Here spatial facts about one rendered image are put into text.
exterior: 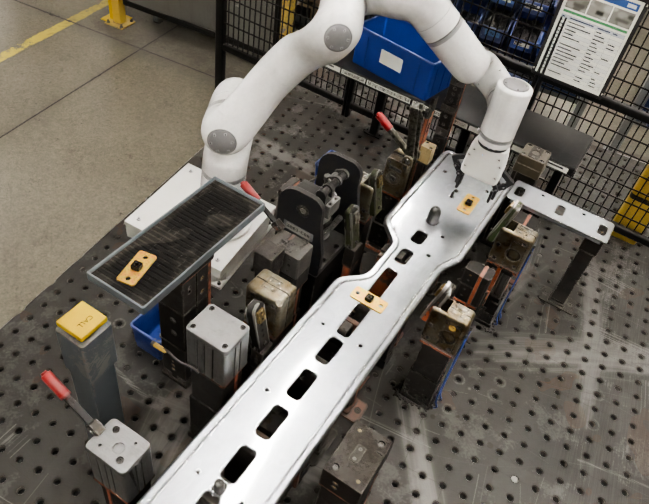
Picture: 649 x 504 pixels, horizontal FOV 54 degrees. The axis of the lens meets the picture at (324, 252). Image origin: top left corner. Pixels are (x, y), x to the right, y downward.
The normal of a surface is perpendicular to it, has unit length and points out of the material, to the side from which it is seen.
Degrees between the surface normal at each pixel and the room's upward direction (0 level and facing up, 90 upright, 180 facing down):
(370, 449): 0
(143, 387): 0
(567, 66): 90
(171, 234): 0
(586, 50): 90
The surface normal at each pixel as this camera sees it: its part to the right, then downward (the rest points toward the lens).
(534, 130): 0.14, -0.69
